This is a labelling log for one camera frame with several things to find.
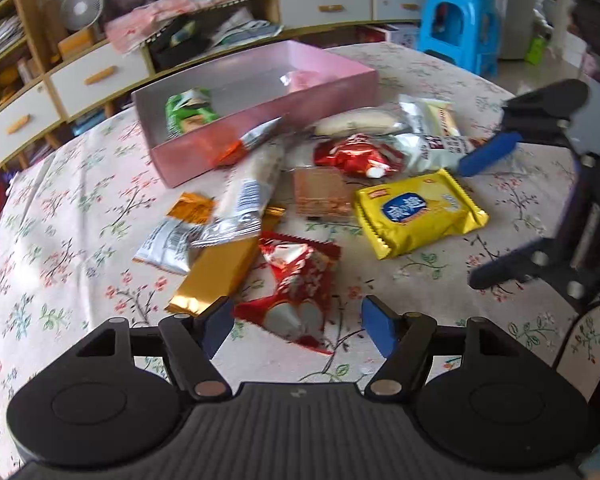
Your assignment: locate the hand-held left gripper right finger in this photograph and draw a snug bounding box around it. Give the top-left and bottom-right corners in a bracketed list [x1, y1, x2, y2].
[361, 295, 526, 403]

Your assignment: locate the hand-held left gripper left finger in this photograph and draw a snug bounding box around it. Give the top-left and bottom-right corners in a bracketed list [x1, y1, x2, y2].
[75, 296, 237, 401]

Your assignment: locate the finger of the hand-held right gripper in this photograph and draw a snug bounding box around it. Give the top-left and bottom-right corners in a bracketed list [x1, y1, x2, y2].
[467, 237, 598, 313]
[457, 79, 593, 177]

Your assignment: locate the gold foil snack packet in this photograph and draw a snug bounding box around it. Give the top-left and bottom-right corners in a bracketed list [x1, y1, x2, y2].
[165, 205, 287, 317]

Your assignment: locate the white silver cake packet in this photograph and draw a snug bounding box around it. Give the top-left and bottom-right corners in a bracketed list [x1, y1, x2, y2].
[395, 132, 488, 177]

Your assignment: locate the red snack packet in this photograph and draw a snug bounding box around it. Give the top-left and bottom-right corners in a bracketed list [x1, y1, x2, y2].
[232, 231, 342, 356]
[312, 133, 406, 180]

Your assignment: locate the orange white cracker packet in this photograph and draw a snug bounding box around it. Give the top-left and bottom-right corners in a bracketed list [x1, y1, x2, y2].
[132, 191, 217, 276]

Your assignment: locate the yellow snack packet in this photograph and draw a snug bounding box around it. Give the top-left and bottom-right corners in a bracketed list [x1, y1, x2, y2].
[354, 168, 490, 261]

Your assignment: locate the white bread packet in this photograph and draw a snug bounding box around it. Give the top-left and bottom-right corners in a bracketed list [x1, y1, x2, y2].
[311, 109, 398, 137]

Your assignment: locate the pink cardboard box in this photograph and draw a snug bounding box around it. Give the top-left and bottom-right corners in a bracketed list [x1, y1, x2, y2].
[131, 40, 381, 190]

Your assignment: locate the orange silver foil snack packet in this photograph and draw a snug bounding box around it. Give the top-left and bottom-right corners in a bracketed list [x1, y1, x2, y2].
[212, 117, 286, 167]

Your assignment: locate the cream snack packet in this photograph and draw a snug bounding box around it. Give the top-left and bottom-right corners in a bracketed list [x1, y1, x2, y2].
[399, 95, 461, 137]

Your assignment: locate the long white snack packet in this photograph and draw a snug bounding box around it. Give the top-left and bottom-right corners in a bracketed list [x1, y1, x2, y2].
[190, 140, 287, 250]

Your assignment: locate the blue plastic stool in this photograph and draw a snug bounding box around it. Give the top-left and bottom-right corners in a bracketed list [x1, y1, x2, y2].
[419, 0, 501, 78]

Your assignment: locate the clear cracker packet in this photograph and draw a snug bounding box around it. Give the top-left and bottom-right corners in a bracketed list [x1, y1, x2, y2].
[289, 166, 356, 222]

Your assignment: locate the white appliance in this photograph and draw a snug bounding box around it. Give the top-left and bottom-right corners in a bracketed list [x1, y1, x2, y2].
[502, 0, 538, 61]

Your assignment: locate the red white carton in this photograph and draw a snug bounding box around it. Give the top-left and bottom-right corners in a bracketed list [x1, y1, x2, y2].
[355, 24, 421, 48]

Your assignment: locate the floral tablecloth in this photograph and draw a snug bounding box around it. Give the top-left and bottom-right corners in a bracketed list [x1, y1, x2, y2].
[0, 42, 600, 478]

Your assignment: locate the low wooden tv cabinet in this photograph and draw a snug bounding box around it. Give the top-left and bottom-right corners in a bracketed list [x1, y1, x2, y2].
[145, 0, 431, 73]

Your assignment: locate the green chips packet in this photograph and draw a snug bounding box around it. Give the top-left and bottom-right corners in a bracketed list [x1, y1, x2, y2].
[165, 88, 220, 141]

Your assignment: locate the pile of printed papers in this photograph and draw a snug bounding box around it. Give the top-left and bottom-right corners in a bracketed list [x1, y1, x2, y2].
[210, 7, 283, 51]

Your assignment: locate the tall wooden drawer cabinet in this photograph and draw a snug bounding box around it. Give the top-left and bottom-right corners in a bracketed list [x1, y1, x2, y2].
[0, 0, 156, 171]

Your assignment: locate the black storage box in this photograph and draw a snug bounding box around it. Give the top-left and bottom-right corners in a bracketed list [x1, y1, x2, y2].
[147, 15, 216, 71]

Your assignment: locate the pink cloth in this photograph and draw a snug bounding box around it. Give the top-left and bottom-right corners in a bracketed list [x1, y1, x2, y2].
[104, 0, 321, 53]

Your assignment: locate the yellow cardboard box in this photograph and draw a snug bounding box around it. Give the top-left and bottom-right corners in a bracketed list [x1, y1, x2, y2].
[57, 27, 98, 58]

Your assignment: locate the white desk fan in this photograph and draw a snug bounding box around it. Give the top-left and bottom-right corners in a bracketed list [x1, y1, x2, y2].
[36, 0, 105, 33]

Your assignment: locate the stack of books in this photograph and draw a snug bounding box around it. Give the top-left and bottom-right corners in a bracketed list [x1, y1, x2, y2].
[0, 15, 26, 68]

